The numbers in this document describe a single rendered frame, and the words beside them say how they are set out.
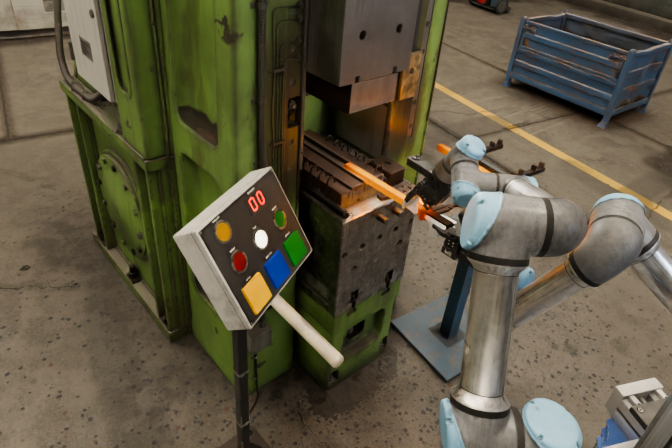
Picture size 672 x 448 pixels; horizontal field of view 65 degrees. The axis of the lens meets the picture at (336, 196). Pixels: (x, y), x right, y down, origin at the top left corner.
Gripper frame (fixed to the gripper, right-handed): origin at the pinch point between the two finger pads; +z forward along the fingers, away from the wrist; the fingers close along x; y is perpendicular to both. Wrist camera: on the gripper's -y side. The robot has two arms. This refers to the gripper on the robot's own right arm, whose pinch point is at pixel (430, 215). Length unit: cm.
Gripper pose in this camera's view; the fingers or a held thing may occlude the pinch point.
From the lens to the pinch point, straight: 165.5
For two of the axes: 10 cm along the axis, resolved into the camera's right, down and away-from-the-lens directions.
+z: -6.6, -4.4, 6.1
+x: 7.5, -3.2, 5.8
